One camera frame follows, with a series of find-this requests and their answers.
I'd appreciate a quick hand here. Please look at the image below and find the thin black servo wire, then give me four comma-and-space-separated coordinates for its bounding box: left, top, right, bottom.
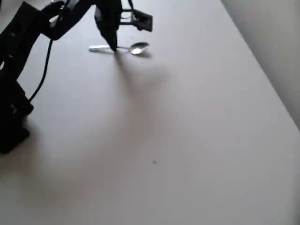
127, 0, 136, 17

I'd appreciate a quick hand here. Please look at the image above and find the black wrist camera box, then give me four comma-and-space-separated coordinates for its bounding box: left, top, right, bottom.
120, 8, 153, 32

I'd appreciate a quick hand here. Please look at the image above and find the silver metal spoon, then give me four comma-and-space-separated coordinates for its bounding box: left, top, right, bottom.
88, 41, 150, 56

